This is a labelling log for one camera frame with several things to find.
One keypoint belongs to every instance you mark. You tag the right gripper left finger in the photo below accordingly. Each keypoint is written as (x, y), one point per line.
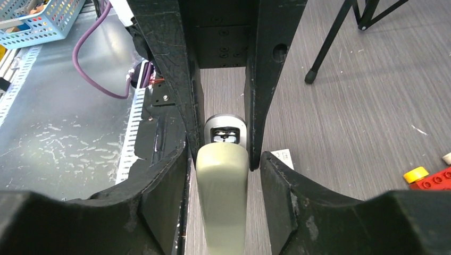
(141, 215)

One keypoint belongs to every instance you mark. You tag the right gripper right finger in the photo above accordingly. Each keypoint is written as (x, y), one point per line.
(305, 217)

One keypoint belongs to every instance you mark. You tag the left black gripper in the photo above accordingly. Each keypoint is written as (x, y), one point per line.
(185, 36)

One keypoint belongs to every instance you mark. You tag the white staple box sleeve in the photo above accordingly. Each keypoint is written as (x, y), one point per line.
(285, 156)

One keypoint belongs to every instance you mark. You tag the white and green stapler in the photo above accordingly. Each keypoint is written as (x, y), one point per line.
(222, 178)

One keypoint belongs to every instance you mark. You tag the red yellow toy brick car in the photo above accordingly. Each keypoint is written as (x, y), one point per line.
(420, 179)

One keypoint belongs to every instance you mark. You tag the blue plastic basket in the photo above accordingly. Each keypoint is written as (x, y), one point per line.
(29, 23)

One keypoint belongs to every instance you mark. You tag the slotted cable duct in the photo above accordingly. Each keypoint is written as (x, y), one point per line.
(128, 157)

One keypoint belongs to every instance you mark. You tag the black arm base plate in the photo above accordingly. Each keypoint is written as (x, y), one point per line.
(161, 127)

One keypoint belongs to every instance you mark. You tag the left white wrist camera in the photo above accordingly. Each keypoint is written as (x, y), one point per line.
(123, 11)

